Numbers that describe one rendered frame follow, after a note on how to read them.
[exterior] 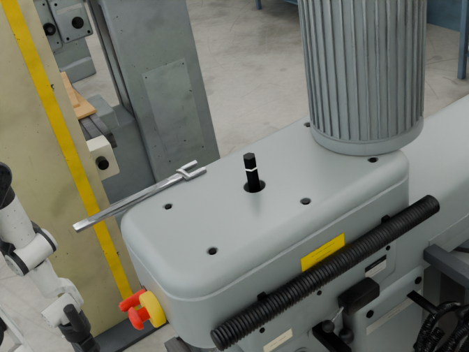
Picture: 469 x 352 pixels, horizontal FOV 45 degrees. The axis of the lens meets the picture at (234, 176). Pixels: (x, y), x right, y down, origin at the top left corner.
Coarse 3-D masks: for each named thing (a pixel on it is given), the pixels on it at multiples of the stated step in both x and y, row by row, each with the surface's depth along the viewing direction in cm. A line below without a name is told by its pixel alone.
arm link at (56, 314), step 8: (64, 296) 176; (56, 304) 174; (64, 304) 174; (72, 304) 172; (48, 312) 172; (56, 312) 172; (64, 312) 170; (72, 312) 171; (80, 312) 180; (48, 320) 171; (56, 320) 172; (64, 320) 174; (72, 320) 172; (80, 320) 174; (64, 328) 176; (72, 328) 176; (80, 328) 175
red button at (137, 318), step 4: (132, 308) 91; (140, 308) 92; (144, 308) 92; (128, 312) 91; (132, 312) 90; (136, 312) 90; (140, 312) 91; (144, 312) 91; (128, 316) 91; (132, 316) 90; (136, 316) 90; (140, 316) 91; (144, 316) 91; (148, 316) 91; (132, 320) 90; (136, 320) 90; (140, 320) 90; (144, 320) 91; (132, 324) 92; (136, 324) 90; (140, 324) 90; (136, 328) 91; (140, 328) 90
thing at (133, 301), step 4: (140, 292) 103; (144, 292) 103; (132, 296) 103; (136, 296) 103; (124, 300) 102; (128, 300) 102; (132, 300) 102; (136, 300) 102; (120, 304) 102; (124, 304) 102; (128, 304) 102; (132, 304) 102; (136, 304) 102; (140, 304) 103; (120, 308) 102; (124, 308) 102; (128, 308) 102
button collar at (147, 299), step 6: (144, 294) 92; (150, 294) 91; (144, 300) 90; (150, 300) 90; (156, 300) 91; (144, 306) 92; (150, 306) 90; (156, 306) 90; (150, 312) 90; (156, 312) 90; (162, 312) 90; (150, 318) 92; (156, 318) 90; (162, 318) 91; (156, 324) 91; (162, 324) 92
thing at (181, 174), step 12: (180, 168) 100; (204, 168) 99; (168, 180) 98; (180, 180) 98; (144, 192) 96; (156, 192) 96; (120, 204) 94; (132, 204) 95; (96, 216) 93; (108, 216) 93; (84, 228) 91
